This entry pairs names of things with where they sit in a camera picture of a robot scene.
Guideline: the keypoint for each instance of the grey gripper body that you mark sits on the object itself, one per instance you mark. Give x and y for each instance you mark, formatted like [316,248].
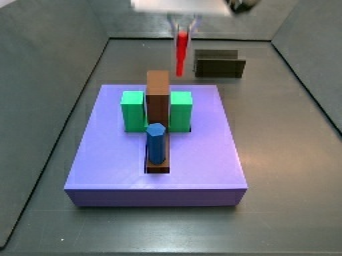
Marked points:
[216,7]

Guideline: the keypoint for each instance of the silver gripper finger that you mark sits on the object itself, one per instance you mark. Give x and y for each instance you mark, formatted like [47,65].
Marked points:
[174,26]
[193,27]

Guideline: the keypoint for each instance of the red cylindrical peg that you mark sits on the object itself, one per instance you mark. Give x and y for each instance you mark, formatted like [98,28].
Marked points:
[182,41]

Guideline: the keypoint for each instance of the purple base board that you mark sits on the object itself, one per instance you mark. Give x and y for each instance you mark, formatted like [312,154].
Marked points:
[109,176]

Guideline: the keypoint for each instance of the black angled holder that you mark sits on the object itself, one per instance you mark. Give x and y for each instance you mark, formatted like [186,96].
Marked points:
[218,64]

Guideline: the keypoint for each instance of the brown L-shaped block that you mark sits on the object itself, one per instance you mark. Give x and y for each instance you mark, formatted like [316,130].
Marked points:
[158,105]

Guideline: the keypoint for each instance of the green block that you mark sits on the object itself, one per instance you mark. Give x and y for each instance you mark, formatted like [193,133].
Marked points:
[133,111]
[181,111]

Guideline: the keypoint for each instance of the blue hexagonal peg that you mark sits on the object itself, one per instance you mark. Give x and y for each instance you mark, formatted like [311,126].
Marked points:
[157,143]

